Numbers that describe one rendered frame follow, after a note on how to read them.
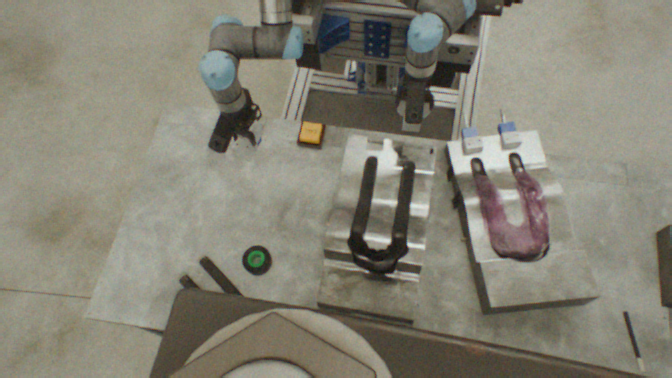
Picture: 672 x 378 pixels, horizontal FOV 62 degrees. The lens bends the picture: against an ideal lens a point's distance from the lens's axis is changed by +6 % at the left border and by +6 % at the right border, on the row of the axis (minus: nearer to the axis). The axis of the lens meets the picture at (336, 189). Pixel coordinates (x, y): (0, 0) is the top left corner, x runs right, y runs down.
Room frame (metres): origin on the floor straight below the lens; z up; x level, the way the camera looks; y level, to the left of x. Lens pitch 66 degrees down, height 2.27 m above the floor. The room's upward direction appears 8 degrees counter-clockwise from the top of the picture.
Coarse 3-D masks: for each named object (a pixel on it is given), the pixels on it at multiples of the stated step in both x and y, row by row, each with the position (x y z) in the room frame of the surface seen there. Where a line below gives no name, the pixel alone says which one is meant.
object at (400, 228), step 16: (368, 160) 0.68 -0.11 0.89; (368, 176) 0.63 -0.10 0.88; (368, 192) 0.58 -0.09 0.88; (400, 192) 0.57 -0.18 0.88; (368, 208) 0.53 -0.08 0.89; (400, 208) 0.52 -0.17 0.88; (352, 224) 0.48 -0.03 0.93; (400, 224) 0.47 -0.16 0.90; (352, 240) 0.44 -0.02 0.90; (400, 240) 0.42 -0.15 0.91; (352, 256) 0.39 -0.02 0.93; (368, 256) 0.40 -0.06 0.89; (384, 256) 0.39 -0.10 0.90; (400, 256) 0.37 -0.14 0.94; (384, 272) 0.35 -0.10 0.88
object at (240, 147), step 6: (264, 120) 0.83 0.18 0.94; (258, 126) 0.82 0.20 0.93; (240, 138) 0.77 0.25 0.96; (234, 144) 0.75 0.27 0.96; (240, 144) 0.75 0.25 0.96; (246, 144) 0.75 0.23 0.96; (258, 144) 0.76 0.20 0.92; (234, 150) 0.74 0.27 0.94; (240, 150) 0.73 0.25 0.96; (246, 150) 0.73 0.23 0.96; (240, 156) 0.73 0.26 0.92; (246, 156) 0.72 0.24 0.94; (252, 156) 0.73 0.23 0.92
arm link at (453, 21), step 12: (420, 0) 0.89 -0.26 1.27; (432, 0) 0.87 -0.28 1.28; (444, 0) 0.86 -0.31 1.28; (456, 0) 0.86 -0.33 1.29; (468, 0) 0.86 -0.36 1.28; (420, 12) 0.88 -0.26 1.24; (432, 12) 0.84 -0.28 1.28; (444, 12) 0.83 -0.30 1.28; (456, 12) 0.83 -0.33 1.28; (468, 12) 0.84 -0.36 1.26; (456, 24) 0.81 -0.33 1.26
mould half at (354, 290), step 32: (352, 160) 0.69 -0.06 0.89; (384, 160) 0.67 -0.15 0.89; (416, 160) 0.66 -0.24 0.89; (352, 192) 0.59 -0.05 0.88; (384, 192) 0.57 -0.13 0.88; (416, 192) 0.56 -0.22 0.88; (384, 224) 0.47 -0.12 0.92; (416, 224) 0.46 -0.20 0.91; (416, 256) 0.36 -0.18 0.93; (320, 288) 0.33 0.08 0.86; (352, 288) 0.32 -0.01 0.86; (384, 288) 0.31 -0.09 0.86; (416, 288) 0.30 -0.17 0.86
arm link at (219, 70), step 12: (204, 60) 0.78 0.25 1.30; (216, 60) 0.77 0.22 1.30; (228, 60) 0.77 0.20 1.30; (204, 72) 0.75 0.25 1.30; (216, 72) 0.74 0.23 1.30; (228, 72) 0.74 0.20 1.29; (216, 84) 0.73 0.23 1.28; (228, 84) 0.73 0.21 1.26; (216, 96) 0.73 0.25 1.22; (228, 96) 0.73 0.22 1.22; (240, 96) 0.75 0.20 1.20
